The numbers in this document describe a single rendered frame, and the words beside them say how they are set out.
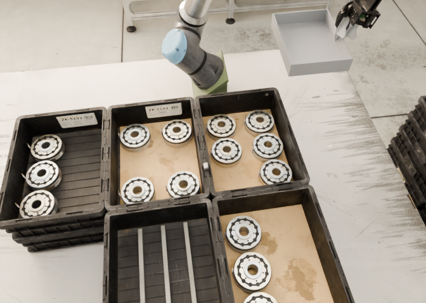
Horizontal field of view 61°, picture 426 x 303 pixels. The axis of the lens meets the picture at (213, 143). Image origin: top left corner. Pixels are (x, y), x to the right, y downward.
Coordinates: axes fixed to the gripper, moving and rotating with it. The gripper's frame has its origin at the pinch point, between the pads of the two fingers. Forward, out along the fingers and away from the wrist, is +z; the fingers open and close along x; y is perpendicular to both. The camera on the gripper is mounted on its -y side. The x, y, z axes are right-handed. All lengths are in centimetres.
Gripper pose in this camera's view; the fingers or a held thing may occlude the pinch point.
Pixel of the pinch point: (337, 36)
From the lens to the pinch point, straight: 133.8
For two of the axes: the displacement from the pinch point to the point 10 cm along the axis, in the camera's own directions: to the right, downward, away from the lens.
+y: 1.9, 8.0, -5.8
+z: -2.8, 6.0, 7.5
